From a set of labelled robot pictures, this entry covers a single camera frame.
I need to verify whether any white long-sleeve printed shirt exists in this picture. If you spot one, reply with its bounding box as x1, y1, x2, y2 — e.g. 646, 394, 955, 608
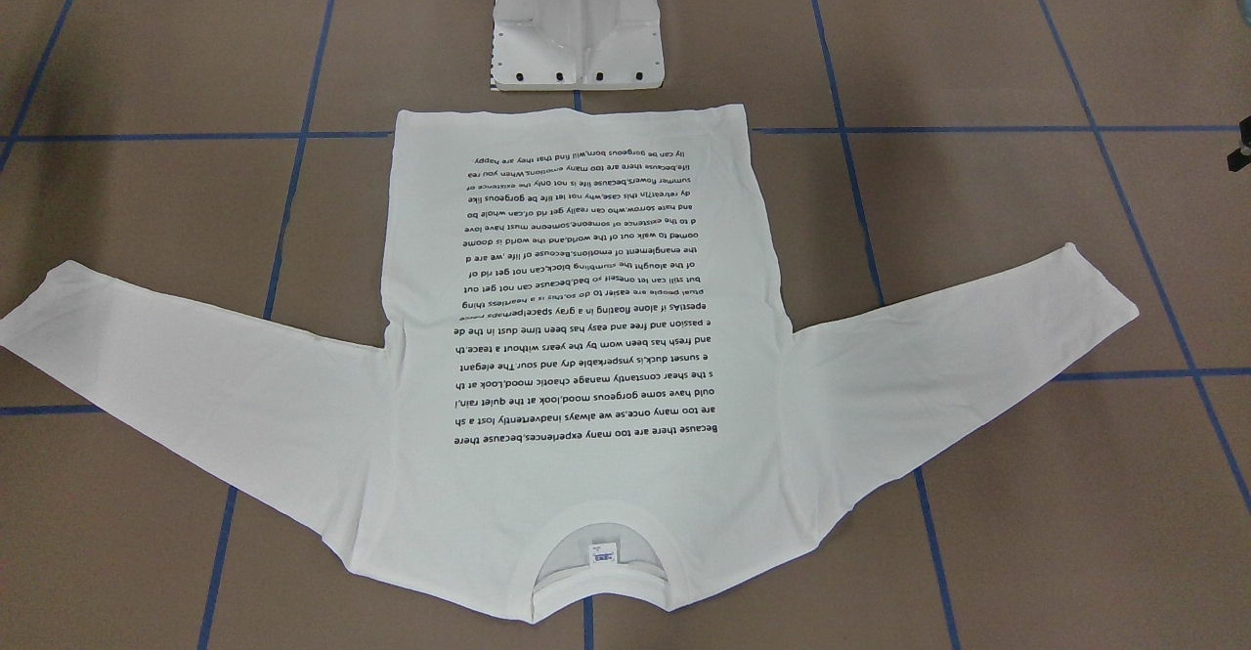
3, 104, 1138, 623

